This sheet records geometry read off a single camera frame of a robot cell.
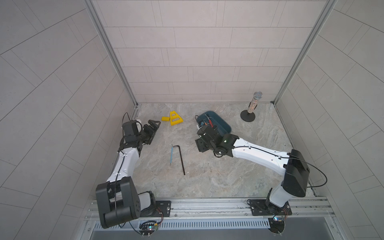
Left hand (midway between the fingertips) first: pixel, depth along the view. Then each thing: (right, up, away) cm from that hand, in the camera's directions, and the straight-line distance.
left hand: (160, 124), depth 84 cm
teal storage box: (+35, 0, +21) cm, 41 cm away
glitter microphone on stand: (+58, +5, +23) cm, 63 cm away
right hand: (+23, -9, -3) cm, 24 cm away
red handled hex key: (+30, 0, +19) cm, 36 cm away
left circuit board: (-1, -44, -19) cm, 48 cm away
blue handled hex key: (+5, -17, +7) cm, 20 cm away
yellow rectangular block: (-2, +3, +21) cm, 22 cm away
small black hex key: (+11, -20, +4) cm, 24 cm away
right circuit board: (+58, -45, -16) cm, 75 cm away
